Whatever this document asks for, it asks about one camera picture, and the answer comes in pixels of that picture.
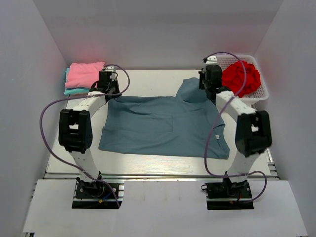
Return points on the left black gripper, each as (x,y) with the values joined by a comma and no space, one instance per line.
(115,82)

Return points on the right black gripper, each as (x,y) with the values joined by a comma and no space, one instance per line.
(202,74)

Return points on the blue-grey t-shirt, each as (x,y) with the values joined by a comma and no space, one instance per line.
(181,125)

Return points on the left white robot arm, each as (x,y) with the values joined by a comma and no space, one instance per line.
(75,128)

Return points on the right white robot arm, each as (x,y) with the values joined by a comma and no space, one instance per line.
(253,131)

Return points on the crumpled red t-shirt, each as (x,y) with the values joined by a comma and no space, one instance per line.
(233,78)

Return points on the folded pink t-shirt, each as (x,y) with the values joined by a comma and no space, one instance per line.
(88,67)

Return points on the folded teal t-shirt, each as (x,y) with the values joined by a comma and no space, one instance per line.
(74,90)

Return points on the white plastic basket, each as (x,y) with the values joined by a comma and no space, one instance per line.
(225,60)

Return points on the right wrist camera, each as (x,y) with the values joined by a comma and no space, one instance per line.
(210,60)

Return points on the aluminium rail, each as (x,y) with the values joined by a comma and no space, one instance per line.
(147,176)

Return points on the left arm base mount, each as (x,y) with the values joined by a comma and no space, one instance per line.
(96,195)

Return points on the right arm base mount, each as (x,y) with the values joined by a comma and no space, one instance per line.
(227,195)

